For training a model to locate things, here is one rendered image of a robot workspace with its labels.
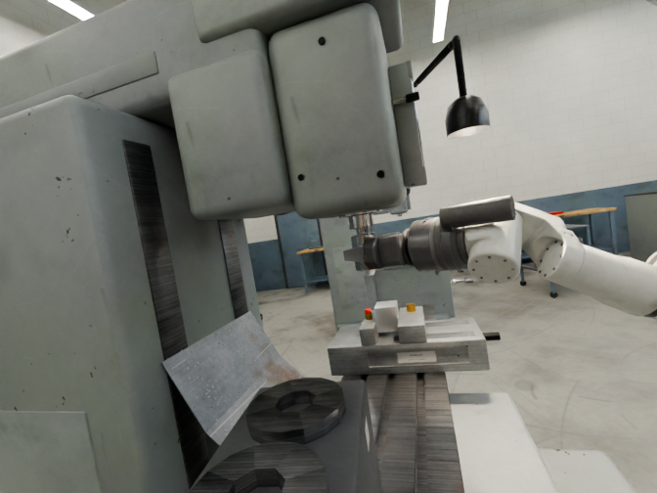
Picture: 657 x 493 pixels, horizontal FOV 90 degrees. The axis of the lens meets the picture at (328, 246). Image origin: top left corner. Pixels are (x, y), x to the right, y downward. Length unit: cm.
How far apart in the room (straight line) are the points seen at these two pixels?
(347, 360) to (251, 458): 55
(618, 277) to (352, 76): 46
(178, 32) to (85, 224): 36
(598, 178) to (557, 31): 274
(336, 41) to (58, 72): 56
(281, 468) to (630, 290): 48
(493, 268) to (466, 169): 675
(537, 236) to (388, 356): 41
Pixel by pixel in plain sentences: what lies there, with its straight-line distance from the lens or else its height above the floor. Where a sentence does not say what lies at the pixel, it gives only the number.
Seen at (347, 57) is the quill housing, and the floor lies 155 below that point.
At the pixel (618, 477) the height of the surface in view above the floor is 74.
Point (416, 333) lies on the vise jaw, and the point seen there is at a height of 103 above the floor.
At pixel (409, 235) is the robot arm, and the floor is 126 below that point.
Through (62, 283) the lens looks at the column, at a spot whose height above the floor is 127.
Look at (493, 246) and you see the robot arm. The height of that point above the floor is 123.
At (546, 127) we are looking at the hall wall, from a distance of 762.
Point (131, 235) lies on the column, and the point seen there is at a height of 133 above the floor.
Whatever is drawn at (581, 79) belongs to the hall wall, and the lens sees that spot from 799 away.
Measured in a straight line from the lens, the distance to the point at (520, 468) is 71.
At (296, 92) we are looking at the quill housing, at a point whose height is 152.
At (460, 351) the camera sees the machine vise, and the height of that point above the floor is 98.
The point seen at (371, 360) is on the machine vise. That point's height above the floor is 97.
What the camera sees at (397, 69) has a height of 154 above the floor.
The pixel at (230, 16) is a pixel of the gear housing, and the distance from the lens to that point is 66.
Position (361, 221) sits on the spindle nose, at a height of 129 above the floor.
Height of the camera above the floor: 129
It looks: 3 degrees down
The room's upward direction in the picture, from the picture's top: 9 degrees counter-clockwise
